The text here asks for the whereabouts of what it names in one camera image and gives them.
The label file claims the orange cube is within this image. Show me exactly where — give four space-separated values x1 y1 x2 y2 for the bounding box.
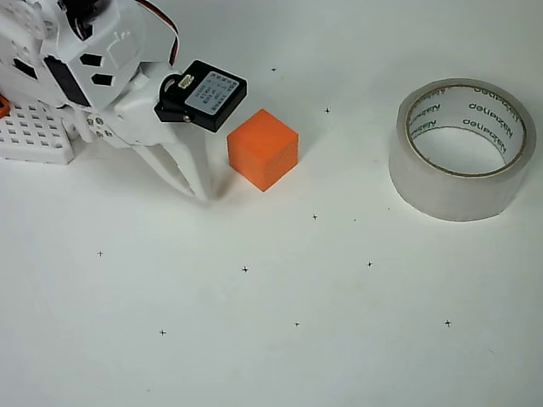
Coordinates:
226 108 300 194

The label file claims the clear packing tape roll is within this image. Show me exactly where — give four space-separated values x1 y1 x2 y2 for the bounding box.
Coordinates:
388 77 538 222

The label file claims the white perforated base plate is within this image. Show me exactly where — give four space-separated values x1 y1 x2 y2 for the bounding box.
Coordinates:
0 100 76 166

